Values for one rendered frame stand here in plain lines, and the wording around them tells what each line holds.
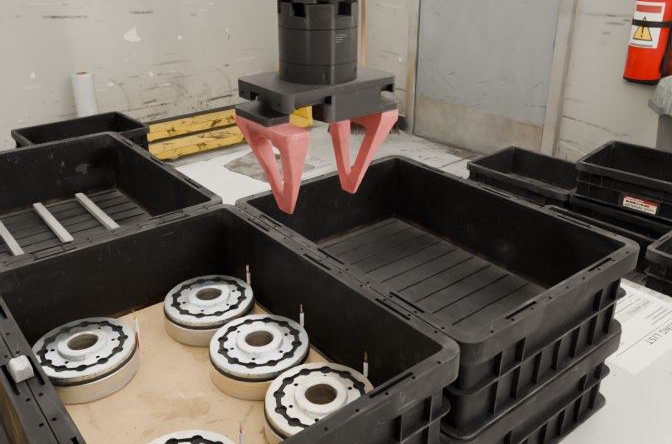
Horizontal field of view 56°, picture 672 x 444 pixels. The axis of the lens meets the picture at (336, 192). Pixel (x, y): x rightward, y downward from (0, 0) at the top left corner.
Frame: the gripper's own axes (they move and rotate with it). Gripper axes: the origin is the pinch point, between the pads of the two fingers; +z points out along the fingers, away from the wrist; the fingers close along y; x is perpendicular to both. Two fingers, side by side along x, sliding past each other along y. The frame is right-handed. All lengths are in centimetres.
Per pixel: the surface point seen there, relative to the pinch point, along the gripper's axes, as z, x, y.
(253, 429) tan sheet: 23.4, -3.0, 5.3
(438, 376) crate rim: 14.1, 9.9, -4.4
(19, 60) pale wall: 51, -345, -60
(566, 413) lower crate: 32.6, 9.3, -29.2
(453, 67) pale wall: 59, -208, -267
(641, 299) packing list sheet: 36, 1, -66
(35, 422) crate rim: 13.4, -4.3, 22.2
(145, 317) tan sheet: 23.6, -26.5, 5.2
